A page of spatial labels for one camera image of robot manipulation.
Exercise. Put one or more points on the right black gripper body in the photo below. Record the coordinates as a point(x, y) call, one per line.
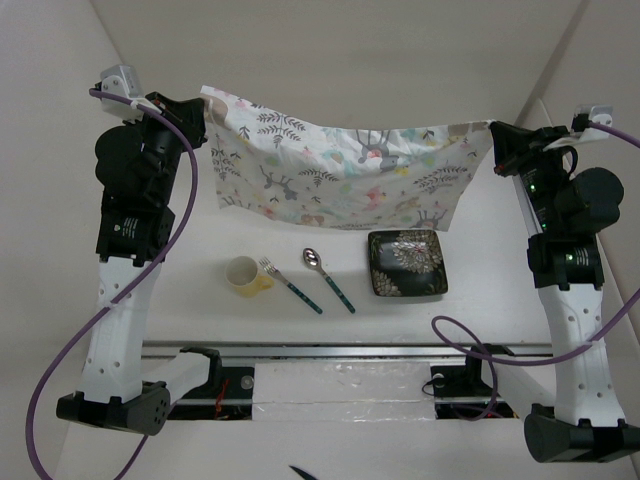
point(543, 172)

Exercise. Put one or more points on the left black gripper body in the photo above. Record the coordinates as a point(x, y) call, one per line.
point(166, 140)

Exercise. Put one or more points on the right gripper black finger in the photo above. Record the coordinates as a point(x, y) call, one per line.
point(558, 135)
point(512, 148)

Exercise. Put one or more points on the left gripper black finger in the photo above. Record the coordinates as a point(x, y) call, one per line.
point(188, 116)
point(166, 105)

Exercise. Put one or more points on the white floral cloth napkin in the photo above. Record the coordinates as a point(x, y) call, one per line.
point(287, 169)

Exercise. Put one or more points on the black floral square plate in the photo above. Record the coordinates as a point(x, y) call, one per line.
point(406, 263)

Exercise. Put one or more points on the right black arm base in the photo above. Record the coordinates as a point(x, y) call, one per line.
point(459, 393)

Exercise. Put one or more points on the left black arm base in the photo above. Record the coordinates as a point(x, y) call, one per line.
point(225, 396)

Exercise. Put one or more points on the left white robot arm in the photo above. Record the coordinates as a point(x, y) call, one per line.
point(136, 164)

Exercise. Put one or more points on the yellow ceramic mug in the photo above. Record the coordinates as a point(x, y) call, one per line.
point(246, 278)

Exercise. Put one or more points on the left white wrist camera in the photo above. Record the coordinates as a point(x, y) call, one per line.
point(122, 81)

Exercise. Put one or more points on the fork with teal handle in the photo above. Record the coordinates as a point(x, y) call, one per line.
point(275, 273)

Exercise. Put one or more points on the spoon with teal handle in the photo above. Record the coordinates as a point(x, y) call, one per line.
point(313, 260)

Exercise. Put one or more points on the aluminium rail frame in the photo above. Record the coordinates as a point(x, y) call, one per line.
point(279, 351)

